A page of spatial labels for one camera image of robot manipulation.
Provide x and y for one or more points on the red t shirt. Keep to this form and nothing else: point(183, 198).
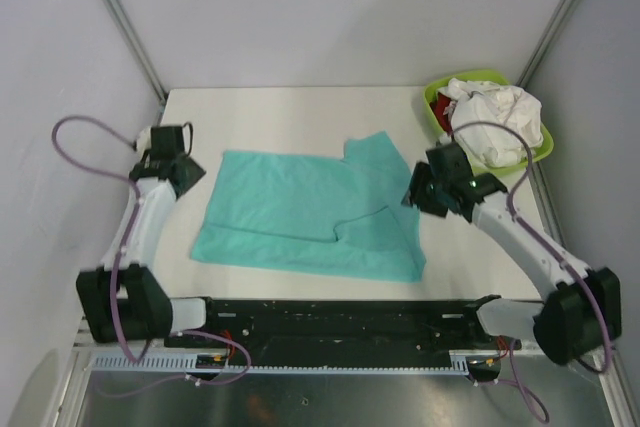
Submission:
point(440, 108)

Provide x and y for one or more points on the left aluminium frame post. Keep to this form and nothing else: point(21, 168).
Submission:
point(121, 19)

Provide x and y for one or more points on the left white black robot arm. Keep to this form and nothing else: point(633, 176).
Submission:
point(124, 277)

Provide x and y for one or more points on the white t shirt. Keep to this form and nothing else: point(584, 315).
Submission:
point(492, 122)

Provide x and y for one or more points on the green plastic basket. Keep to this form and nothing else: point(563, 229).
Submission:
point(430, 94)

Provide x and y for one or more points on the aluminium frame post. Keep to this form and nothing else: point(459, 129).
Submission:
point(121, 19)
point(560, 16)

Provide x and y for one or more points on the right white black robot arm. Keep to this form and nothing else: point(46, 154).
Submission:
point(580, 309)

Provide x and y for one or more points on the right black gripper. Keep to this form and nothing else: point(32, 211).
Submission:
point(416, 193)

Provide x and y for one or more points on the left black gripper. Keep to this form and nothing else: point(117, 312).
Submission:
point(195, 173)

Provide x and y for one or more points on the teal t shirt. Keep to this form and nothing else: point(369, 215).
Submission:
point(315, 215)

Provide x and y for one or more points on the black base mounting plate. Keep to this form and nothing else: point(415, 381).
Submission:
point(442, 324)

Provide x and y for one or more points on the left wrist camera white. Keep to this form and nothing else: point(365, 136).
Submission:
point(165, 142)

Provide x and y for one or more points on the grey slotted cable duct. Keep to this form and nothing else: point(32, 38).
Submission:
point(200, 363)

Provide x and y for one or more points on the right aluminium frame post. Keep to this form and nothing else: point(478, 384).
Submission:
point(560, 16)

